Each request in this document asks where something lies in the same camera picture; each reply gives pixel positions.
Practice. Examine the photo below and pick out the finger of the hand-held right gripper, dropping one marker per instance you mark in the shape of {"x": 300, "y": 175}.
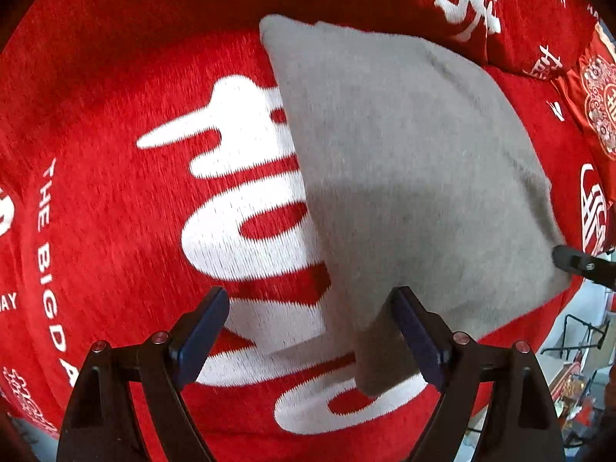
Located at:
{"x": 584, "y": 265}

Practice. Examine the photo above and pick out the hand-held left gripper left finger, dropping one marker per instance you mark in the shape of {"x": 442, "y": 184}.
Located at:
{"x": 199, "y": 341}

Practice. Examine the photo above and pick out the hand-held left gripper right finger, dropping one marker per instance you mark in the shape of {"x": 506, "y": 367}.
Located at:
{"x": 418, "y": 341}

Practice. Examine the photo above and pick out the grey knit garment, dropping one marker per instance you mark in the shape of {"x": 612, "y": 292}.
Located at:
{"x": 409, "y": 163}

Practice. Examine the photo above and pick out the black metal rack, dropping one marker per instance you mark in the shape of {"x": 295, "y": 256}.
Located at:
{"x": 584, "y": 332}

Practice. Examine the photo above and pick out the red gold decorated box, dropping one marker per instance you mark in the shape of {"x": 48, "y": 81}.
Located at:
{"x": 572, "y": 385}

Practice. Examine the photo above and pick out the red printed blanket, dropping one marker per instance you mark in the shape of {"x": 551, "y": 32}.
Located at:
{"x": 120, "y": 202}

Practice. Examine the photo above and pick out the red patterned cushion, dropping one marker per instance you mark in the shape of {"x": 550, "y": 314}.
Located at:
{"x": 599, "y": 101}

